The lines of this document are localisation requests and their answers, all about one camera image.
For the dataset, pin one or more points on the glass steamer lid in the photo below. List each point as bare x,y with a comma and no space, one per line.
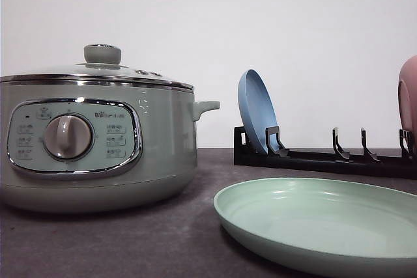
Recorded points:
102,66

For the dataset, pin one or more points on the green plate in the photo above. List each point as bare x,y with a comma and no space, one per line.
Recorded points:
344,226

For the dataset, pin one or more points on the blue plate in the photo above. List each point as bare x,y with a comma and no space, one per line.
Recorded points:
257,109

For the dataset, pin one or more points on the green electric steamer pot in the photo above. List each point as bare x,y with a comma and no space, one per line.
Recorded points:
89,148

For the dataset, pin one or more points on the black plate rack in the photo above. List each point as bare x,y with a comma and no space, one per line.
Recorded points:
338,161

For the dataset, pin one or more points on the pink plate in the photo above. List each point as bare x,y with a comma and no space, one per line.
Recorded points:
407,87

